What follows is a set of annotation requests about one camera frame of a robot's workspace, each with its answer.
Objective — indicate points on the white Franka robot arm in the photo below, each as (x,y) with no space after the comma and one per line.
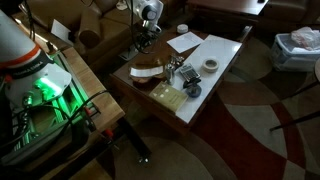
(20,46)

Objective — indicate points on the grey calculator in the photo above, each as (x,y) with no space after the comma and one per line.
(189,72)

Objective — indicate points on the white paper sheet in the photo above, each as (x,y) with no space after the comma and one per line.
(185,41)
(216,50)

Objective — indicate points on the brown wooden coffee table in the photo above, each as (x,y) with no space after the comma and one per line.
(160,55)

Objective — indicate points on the small black object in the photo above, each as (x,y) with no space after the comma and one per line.
(261,1)

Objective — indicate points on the brown cylindrical cushion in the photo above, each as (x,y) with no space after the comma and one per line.
(89,31)

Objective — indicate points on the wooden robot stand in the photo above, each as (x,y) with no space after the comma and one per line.
(100,100)

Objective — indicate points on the metal cylinder cup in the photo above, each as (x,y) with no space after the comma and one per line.
(170,75)

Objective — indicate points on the blue round tape dispenser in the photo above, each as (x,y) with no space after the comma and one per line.
(194,91)

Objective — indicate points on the brown leather sofa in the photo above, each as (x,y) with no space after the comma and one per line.
(113,23)

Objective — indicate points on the white patterned cloth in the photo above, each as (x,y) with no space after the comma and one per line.
(121,5)

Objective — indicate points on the white plastic bag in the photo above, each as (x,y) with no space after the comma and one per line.
(306,37)

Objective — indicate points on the dark lift-top table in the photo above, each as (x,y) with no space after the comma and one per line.
(230,6)

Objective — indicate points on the olive paperback book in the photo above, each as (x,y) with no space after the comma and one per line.
(168,97)

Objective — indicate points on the white paper strip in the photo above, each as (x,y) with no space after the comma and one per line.
(143,71)

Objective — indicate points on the black metal stand leg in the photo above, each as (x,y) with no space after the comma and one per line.
(135,140)

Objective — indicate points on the masking tape roll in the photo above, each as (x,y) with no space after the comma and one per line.
(210,69)

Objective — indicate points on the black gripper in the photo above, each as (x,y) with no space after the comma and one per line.
(149,32)

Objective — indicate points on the grey flat tablet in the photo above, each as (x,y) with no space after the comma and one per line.
(128,55)

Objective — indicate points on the aluminium rail frame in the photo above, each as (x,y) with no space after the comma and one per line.
(66,100)

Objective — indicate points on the white card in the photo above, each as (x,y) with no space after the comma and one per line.
(61,31)

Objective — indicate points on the white round container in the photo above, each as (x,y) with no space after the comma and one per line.
(182,28)

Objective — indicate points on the brown armchair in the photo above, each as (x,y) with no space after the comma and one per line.
(290,10)

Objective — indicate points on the clear plastic storage bin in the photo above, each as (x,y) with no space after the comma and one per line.
(286,58)

